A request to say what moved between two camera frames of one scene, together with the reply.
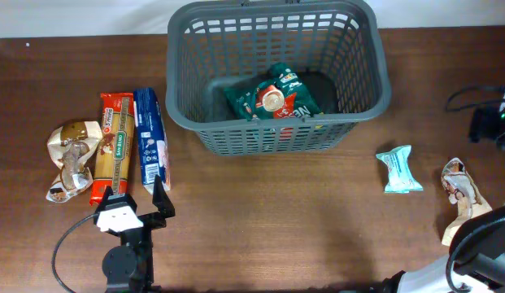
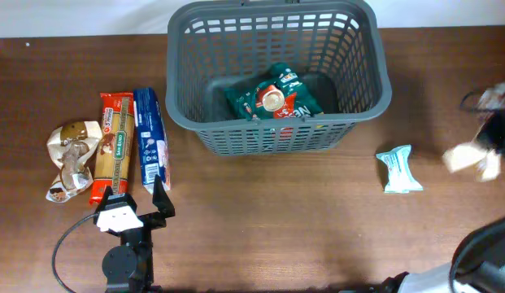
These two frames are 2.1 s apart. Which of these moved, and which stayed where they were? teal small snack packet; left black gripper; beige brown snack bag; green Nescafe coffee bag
Moved: beige brown snack bag
Stayed: green Nescafe coffee bag; left black gripper; teal small snack packet
